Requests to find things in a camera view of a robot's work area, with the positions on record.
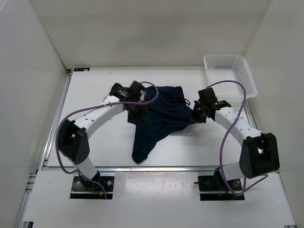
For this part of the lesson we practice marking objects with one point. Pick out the white plastic mesh basket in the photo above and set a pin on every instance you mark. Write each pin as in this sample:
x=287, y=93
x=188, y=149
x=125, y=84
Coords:
x=227, y=67

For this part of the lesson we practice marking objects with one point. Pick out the navy blue shorts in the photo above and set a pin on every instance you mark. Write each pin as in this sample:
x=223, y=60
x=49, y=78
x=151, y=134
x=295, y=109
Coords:
x=168, y=114

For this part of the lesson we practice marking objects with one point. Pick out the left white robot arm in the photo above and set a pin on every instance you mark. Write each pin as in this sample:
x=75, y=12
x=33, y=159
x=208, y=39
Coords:
x=72, y=139

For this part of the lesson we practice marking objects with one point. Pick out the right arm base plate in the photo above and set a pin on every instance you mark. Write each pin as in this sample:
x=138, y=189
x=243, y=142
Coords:
x=213, y=190

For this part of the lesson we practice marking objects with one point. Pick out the small dark label sticker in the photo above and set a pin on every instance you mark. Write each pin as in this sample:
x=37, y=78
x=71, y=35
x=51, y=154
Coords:
x=81, y=69

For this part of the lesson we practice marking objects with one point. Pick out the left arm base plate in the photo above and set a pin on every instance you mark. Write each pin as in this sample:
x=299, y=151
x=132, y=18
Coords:
x=82, y=189

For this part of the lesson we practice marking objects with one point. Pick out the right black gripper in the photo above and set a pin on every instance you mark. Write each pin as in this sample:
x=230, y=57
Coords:
x=194, y=118

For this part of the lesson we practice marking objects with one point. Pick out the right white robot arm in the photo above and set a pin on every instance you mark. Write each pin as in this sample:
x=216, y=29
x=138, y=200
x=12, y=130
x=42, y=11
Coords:
x=259, y=151

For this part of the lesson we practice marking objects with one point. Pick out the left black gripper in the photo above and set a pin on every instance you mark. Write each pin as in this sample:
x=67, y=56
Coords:
x=139, y=117

